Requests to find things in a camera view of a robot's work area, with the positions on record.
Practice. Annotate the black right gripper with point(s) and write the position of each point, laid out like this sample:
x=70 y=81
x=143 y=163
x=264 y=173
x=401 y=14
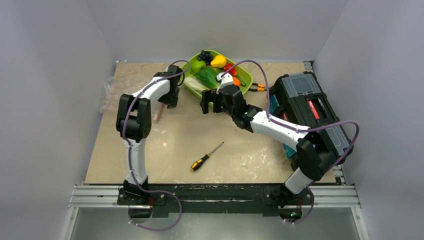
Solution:
x=214 y=100

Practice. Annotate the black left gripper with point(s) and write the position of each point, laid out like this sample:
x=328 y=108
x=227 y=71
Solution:
x=170 y=102

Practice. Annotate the green plastic tray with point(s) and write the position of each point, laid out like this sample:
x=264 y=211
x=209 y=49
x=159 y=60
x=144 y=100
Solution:
x=240 y=70

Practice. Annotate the orange persimmon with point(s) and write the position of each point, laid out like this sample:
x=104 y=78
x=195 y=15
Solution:
x=236 y=81

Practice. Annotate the red bell pepper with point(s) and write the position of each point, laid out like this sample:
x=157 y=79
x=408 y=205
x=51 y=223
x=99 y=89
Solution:
x=232 y=71

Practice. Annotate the clear zip bag pink dots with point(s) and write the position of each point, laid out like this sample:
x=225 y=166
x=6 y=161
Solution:
x=111 y=91

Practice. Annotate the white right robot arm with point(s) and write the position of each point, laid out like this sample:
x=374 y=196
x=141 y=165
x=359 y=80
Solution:
x=317 y=149

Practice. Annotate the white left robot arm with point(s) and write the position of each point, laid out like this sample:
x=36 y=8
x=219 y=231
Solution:
x=134 y=124

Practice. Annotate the green bok choy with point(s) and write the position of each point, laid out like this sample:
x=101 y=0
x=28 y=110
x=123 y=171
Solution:
x=207 y=76

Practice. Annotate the green mango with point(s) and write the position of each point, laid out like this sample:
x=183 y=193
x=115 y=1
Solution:
x=218 y=70

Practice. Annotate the green cucumber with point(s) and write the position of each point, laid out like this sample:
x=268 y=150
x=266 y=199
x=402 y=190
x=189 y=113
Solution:
x=241 y=80

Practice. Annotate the green apple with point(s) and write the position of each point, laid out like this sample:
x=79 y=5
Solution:
x=197 y=66

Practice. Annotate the black grape bunch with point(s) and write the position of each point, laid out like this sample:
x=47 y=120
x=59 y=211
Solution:
x=205 y=56

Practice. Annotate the yellow black screwdriver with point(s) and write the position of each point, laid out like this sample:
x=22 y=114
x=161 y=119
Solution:
x=198 y=163

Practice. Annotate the black toolbox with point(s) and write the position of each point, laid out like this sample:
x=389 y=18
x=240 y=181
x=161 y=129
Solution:
x=299 y=99

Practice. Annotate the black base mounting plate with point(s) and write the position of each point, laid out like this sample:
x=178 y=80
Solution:
x=267 y=199

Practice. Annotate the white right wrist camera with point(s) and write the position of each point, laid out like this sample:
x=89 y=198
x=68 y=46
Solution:
x=224 y=79

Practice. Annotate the orange handled pliers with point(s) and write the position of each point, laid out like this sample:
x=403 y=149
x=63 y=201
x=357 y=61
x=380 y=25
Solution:
x=257 y=87

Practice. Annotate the aluminium frame rail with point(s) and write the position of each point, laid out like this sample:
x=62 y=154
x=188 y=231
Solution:
x=106 y=196

